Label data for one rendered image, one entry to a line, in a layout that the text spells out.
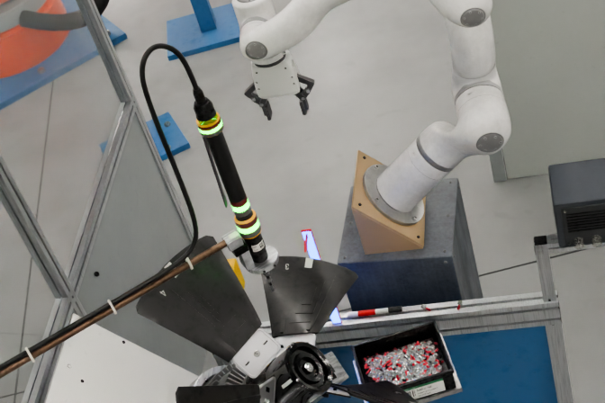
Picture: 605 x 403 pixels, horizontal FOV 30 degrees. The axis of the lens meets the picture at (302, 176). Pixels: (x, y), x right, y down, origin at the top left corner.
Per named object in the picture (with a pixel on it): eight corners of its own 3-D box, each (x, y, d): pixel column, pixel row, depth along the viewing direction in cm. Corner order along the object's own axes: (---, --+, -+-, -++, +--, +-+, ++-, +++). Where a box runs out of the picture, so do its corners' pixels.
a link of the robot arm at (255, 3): (283, 53, 246) (284, 31, 253) (267, 3, 238) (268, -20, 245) (246, 61, 247) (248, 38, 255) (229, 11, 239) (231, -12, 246)
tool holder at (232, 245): (246, 285, 220) (232, 249, 214) (230, 266, 225) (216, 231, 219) (285, 262, 222) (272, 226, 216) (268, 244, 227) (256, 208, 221)
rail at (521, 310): (214, 359, 298) (205, 339, 293) (216, 347, 301) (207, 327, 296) (562, 324, 278) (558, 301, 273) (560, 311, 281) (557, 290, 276)
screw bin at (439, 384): (370, 416, 268) (365, 397, 263) (356, 363, 281) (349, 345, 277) (458, 389, 267) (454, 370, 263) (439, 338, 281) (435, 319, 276)
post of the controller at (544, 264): (543, 302, 275) (534, 245, 262) (542, 293, 277) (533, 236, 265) (555, 300, 274) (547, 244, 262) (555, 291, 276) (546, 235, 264)
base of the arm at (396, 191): (362, 155, 297) (403, 111, 286) (420, 184, 304) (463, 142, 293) (362, 207, 284) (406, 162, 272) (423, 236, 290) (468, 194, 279)
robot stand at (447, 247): (411, 393, 372) (350, 185, 314) (502, 390, 364) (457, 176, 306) (403, 471, 350) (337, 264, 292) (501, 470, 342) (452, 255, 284)
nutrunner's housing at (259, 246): (261, 280, 223) (191, 98, 195) (252, 270, 226) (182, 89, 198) (278, 270, 224) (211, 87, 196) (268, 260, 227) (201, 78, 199)
